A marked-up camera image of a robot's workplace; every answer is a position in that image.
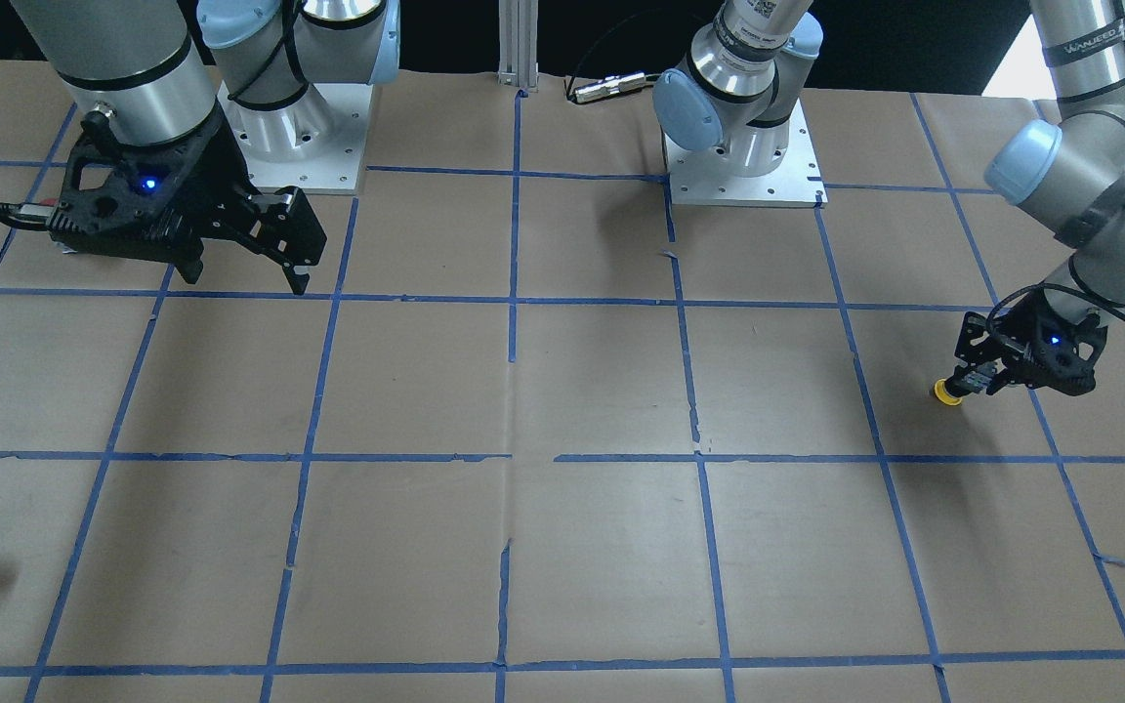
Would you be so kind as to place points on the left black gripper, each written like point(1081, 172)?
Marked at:
point(1010, 350)

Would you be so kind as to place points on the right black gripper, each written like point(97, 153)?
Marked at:
point(214, 172)

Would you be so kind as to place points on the yellow push button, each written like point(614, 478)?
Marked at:
point(966, 380)

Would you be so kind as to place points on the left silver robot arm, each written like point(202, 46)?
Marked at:
point(732, 95)

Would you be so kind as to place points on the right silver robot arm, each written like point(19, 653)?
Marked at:
point(161, 81)

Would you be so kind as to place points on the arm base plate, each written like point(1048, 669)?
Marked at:
point(317, 144)
point(774, 167)

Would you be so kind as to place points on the aluminium frame post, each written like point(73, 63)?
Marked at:
point(517, 40)

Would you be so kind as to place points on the silver cable connector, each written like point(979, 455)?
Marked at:
point(611, 87)

